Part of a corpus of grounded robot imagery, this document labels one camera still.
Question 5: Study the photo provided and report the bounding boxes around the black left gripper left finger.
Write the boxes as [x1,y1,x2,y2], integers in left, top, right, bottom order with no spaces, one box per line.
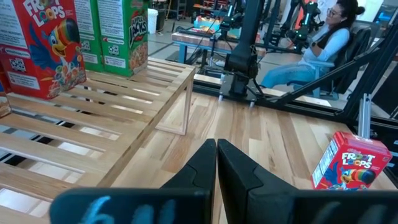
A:
[49,138,218,224]

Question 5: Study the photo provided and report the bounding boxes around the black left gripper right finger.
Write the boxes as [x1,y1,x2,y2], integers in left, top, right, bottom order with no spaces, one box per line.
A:
[216,138,398,224]

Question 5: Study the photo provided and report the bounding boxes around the red Froot Loops cereal box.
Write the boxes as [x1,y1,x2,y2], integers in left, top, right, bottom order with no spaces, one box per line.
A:
[310,130,393,191]
[0,0,87,100]

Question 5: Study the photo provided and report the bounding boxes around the wooden slatted shelf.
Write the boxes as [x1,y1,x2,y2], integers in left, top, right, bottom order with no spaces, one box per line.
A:
[0,57,197,224]

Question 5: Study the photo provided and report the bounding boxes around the person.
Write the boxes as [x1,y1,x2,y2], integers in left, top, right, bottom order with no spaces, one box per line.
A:
[260,0,366,90]

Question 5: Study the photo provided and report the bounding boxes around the black office chair blue arms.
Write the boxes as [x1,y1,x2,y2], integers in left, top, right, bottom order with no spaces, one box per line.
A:
[285,20,382,100]

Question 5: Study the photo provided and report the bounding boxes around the white bucket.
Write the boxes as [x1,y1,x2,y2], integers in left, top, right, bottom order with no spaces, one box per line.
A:
[147,8,159,34]

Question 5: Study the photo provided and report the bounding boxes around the colourful small package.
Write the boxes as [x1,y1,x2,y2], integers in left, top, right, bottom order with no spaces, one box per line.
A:
[193,16,222,32]

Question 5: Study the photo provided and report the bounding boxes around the silver aluminium post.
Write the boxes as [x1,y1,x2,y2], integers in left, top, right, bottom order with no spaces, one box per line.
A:
[358,92,371,140]

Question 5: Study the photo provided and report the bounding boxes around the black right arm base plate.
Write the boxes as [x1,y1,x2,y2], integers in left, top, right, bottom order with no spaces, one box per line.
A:
[219,73,268,105]

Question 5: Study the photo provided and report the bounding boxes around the blue steel frame workbench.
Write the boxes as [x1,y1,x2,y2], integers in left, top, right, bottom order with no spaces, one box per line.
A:
[170,29,268,65]

